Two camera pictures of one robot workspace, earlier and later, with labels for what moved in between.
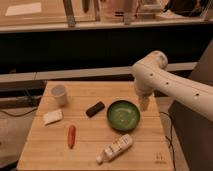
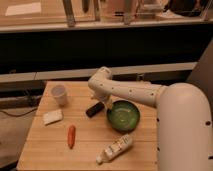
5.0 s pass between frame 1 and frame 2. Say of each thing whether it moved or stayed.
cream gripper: moved
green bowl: stayed
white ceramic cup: stayed
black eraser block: stayed
